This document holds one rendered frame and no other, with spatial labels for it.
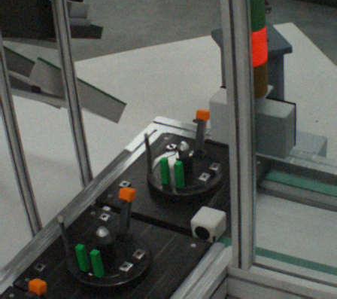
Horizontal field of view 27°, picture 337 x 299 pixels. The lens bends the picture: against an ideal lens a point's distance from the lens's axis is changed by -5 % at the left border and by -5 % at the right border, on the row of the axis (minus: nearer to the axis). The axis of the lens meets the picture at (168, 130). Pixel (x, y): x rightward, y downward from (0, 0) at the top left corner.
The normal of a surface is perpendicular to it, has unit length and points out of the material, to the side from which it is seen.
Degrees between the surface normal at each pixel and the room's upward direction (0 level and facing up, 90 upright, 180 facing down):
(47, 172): 0
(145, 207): 0
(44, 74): 90
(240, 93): 90
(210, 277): 0
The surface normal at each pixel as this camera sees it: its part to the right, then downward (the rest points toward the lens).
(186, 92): -0.08, -0.84
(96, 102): 0.76, 0.29
